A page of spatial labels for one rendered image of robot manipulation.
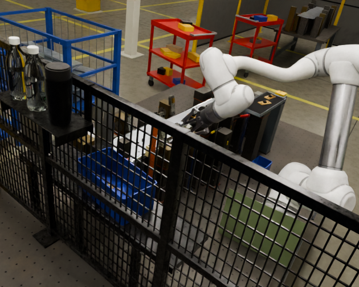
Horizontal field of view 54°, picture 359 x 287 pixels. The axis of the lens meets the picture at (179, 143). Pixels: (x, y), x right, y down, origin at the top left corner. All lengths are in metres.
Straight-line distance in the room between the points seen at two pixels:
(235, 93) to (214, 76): 0.11
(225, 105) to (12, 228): 1.13
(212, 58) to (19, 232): 1.17
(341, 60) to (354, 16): 7.54
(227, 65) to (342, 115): 0.56
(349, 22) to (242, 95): 7.94
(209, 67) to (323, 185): 0.71
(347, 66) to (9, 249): 1.65
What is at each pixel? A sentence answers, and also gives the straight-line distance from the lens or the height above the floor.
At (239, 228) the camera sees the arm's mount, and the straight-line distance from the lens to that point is 1.77.
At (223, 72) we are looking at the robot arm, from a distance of 1.42.
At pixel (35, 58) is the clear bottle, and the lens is 1.15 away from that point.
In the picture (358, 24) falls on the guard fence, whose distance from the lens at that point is 9.22.
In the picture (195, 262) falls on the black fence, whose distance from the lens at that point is 1.09.
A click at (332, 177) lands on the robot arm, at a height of 1.16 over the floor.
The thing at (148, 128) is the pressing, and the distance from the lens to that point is 1.99.
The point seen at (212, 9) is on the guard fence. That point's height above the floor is 0.79.
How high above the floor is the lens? 1.98
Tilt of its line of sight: 31 degrees down
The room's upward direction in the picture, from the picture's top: 9 degrees clockwise
